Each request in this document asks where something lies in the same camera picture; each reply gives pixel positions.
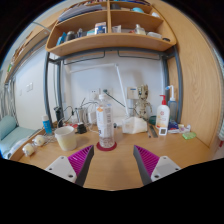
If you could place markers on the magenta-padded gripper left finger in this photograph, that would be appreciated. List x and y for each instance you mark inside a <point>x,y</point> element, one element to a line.
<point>65,168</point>

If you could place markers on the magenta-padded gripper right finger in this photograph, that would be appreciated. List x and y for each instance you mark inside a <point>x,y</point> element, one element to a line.
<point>161,168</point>

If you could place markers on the clear plastic water bottle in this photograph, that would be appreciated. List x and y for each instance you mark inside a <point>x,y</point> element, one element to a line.
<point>105,125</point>

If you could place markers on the cream white cup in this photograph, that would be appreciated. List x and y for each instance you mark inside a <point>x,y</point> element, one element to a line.
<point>66,139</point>

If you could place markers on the small white square device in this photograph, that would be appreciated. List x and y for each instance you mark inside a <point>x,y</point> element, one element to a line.
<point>163,131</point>

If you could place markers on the green flat item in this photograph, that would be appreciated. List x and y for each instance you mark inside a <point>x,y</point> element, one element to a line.
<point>189,135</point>

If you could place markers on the small black cube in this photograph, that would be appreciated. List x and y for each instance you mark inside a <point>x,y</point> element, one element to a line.
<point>81,128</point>

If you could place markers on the small blue box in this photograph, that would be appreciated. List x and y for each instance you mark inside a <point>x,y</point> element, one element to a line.
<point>173,125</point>

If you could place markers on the blue tube with white cap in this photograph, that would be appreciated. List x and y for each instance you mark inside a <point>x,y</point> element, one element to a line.
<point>47,126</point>

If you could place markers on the flat round red coaster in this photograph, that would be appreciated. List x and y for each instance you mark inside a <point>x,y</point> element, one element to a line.
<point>106,149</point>

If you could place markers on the teal round base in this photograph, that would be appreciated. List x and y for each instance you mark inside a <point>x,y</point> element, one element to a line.
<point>152,120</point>

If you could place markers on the black electric shaver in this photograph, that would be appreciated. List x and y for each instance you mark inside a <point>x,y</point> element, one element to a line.
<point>59,116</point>

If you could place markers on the white pump bottle red top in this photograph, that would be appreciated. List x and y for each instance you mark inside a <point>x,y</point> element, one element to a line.
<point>162,115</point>

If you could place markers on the metal cup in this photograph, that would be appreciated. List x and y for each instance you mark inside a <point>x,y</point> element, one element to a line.
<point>81,116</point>

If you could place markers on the light teal bed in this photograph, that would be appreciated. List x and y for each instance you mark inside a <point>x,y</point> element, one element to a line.
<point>15,141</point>

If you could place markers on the white charger block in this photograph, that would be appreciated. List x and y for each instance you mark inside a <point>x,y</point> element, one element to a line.
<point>92,118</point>

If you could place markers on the wooden tree figurine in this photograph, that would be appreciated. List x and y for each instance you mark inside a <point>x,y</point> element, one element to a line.
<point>143,101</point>

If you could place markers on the teal cushion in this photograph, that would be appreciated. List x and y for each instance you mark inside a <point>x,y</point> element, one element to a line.
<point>7,127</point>

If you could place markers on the white desk lamp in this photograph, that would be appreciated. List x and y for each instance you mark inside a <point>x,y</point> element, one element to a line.
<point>121,90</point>

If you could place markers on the wooden shelf unit with items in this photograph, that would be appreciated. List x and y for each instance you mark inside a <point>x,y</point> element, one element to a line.
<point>110,41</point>

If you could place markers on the white wall socket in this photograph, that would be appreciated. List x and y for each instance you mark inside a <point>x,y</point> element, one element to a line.
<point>107,91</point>
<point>94,94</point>

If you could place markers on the grey metal desk frame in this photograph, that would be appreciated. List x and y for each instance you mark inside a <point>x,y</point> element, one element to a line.
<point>46,90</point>

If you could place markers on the white wall-mounted box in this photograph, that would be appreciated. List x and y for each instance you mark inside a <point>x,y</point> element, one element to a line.
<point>132,93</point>

